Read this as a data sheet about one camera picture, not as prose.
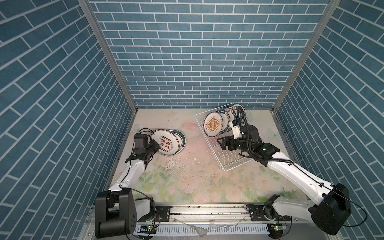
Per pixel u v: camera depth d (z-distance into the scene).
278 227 0.71
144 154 0.64
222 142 0.71
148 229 0.72
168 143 0.96
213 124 1.02
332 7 0.71
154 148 0.79
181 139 0.99
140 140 0.66
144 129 0.78
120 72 0.99
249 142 0.58
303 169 0.47
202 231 0.70
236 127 0.69
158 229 0.70
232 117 1.01
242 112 0.56
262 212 0.73
